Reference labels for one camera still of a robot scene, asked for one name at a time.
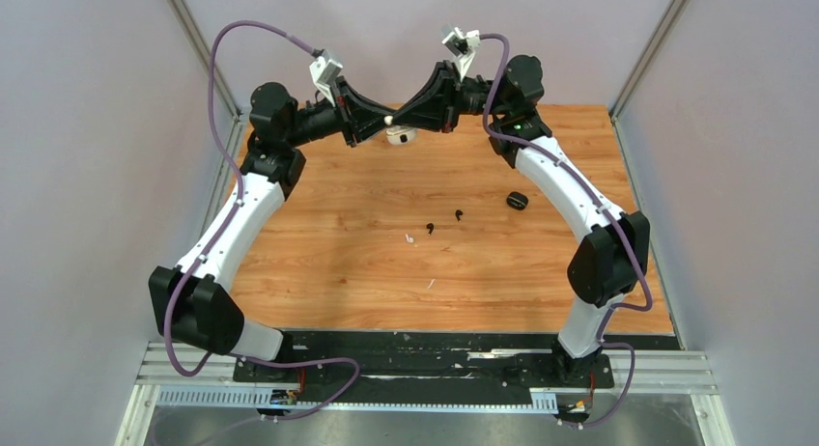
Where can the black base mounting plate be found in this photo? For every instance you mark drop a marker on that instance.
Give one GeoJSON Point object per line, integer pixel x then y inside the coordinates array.
{"type": "Point", "coordinates": [428, 367]}

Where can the right aluminium corner post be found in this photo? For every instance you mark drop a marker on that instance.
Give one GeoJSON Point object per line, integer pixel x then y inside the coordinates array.
{"type": "Point", "coordinates": [665, 25]}

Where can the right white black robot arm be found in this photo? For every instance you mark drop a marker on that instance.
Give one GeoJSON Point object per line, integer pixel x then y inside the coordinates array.
{"type": "Point", "coordinates": [612, 254]}

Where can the aluminium corner post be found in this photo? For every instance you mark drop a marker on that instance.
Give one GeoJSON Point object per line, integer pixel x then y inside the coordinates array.
{"type": "Point", "coordinates": [202, 50]}
{"type": "Point", "coordinates": [665, 25]}

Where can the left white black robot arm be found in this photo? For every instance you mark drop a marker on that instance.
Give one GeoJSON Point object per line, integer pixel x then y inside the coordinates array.
{"type": "Point", "coordinates": [191, 300]}

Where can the aluminium rail frame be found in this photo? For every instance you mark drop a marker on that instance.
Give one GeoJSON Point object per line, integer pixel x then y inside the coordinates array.
{"type": "Point", "coordinates": [626, 376]}

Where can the left aluminium corner post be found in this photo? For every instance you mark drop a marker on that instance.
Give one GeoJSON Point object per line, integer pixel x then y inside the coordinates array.
{"type": "Point", "coordinates": [202, 50]}

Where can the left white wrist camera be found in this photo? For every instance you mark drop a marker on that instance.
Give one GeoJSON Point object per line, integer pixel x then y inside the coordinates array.
{"type": "Point", "coordinates": [324, 70]}

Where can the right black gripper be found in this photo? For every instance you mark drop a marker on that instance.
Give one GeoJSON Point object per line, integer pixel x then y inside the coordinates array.
{"type": "Point", "coordinates": [437, 104]}

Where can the white earbud charging case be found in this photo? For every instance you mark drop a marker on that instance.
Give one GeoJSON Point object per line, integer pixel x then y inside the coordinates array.
{"type": "Point", "coordinates": [400, 135]}

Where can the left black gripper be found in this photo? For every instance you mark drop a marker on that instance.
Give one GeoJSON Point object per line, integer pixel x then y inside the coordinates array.
{"type": "Point", "coordinates": [366, 117]}

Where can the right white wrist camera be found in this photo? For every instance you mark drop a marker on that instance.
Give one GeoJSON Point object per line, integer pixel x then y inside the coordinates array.
{"type": "Point", "coordinates": [463, 45]}

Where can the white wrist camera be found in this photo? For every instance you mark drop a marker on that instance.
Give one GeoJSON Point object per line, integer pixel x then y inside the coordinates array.
{"type": "Point", "coordinates": [463, 45]}
{"type": "Point", "coordinates": [324, 70]}

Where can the black earbud charging case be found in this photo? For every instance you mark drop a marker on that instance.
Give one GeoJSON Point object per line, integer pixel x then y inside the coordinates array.
{"type": "Point", "coordinates": [516, 200]}

